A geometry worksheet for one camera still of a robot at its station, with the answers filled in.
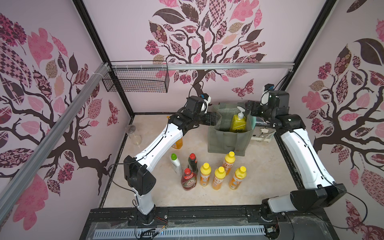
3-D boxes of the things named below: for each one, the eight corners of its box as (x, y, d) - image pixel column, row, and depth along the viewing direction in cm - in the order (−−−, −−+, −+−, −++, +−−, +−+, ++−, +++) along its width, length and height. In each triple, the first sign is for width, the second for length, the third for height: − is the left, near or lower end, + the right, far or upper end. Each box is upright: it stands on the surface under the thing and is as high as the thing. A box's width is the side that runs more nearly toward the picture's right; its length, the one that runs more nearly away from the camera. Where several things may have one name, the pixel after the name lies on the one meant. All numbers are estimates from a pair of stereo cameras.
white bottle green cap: (177, 178, 88) (174, 164, 74) (173, 169, 91) (169, 155, 77) (182, 175, 89) (180, 161, 75) (178, 166, 92) (175, 152, 78)
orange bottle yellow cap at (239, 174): (231, 192, 83) (241, 176, 65) (227, 186, 85) (236, 169, 67) (237, 188, 85) (249, 172, 66) (234, 182, 87) (244, 165, 69)
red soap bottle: (183, 190, 83) (180, 178, 69) (183, 181, 86) (180, 168, 72) (196, 190, 83) (196, 178, 69) (196, 181, 86) (196, 168, 72)
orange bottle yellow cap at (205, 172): (203, 189, 84) (206, 172, 66) (199, 183, 86) (200, 166, 68) (208, 185, 86) (212, 167, 68) (204, 179, 88) (206, 161, 70)
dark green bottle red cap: (191, 178, 89) (191, 164, 74) (189, 169, 92) (187, 154, 77) (198, 176, 89) (198, 161, 75) (194, 167, 93) (194, 152, 78)
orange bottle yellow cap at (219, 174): (214, 193, 83) (219, 178, 66) (210, 185, 86) (214, 169, 68) (221, 189, 85) (228, 173, 67) (217, 182, 87) (222, 165, 70)
